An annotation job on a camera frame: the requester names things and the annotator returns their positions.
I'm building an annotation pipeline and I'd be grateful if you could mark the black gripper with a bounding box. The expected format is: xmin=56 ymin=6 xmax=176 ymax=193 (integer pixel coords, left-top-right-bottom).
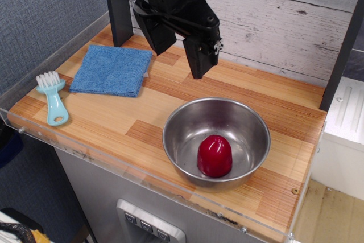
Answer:
xmin=133 ymin=0 xmax=223 ymax=79

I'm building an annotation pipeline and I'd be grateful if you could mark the blue microfiber cloth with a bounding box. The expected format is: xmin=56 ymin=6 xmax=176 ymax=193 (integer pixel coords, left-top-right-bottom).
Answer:
xmin=69 ymin=45 xmax=152 ymax=97

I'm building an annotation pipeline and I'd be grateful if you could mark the stainless steel bowl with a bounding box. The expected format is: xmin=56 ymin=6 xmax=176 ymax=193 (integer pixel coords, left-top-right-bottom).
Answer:
xmin=162 ymin=97 xmax=271 ymax=192

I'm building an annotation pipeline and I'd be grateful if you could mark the red toy pepper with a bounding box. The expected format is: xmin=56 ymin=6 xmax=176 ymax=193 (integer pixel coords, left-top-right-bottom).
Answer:
xmin=197 ymin=135 xmax=233 ymax=178

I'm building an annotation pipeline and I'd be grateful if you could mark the light blue scrub brush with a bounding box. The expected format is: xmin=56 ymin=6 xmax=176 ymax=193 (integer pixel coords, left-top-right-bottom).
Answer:
xmin=36 ymin=71 xmax=69 ymax=126

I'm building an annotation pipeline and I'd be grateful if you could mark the clear acrylic table guard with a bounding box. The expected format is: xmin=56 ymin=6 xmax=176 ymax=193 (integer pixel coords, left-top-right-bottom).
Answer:
xmin=1 ymin=110 xmax=315 ymax=242

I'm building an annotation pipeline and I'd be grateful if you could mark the silver button control panel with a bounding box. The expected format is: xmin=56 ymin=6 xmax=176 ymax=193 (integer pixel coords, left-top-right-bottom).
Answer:
xmin=116 ymin=199 xmax=186 ymax=242

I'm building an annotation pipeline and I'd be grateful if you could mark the white appliance at right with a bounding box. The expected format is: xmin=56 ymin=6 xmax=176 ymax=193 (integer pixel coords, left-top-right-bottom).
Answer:
xmin=311 ymin=77 xmax=363 ymax=200

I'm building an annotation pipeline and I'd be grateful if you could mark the yellow object bottom left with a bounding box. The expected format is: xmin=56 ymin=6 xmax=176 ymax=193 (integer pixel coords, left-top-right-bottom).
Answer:
xmin=22 ymin=230 xmax=52 ymax=243

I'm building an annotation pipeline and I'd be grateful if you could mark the dark right vertical post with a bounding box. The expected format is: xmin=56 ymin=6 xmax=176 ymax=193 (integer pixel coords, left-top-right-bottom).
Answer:
xmin=319 ymin=0 xmax=363 ymax=111

